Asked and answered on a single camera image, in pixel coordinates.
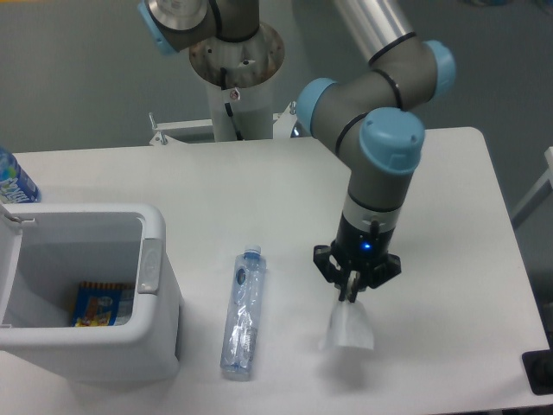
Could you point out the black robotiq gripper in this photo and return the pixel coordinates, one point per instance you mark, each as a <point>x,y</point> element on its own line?
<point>362,255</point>

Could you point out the white paper wrapper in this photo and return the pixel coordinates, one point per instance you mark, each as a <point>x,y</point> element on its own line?
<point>349,326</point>

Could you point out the crushed clear plastic bottle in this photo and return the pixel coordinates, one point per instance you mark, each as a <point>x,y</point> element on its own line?
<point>243,314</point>

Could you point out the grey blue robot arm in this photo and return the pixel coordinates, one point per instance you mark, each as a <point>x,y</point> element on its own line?
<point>367,123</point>

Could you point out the white plastic trash can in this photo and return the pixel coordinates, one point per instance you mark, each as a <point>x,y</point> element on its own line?
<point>47,250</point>

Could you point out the white metal stand leg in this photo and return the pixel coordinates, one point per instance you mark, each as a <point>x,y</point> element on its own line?
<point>535,196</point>

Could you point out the black clamp at table edge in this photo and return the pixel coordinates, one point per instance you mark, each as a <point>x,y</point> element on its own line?
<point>538,368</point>

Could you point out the blue orange snack packet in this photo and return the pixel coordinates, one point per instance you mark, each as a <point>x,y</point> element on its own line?
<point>103,304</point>

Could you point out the blue labelled water bottle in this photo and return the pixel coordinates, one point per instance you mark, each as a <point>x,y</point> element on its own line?
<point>16,184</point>

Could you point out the white metal bracket frame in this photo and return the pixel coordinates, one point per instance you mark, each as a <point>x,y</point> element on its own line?
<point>285,125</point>

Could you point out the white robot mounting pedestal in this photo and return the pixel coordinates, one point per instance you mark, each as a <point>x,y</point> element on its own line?
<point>239,78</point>

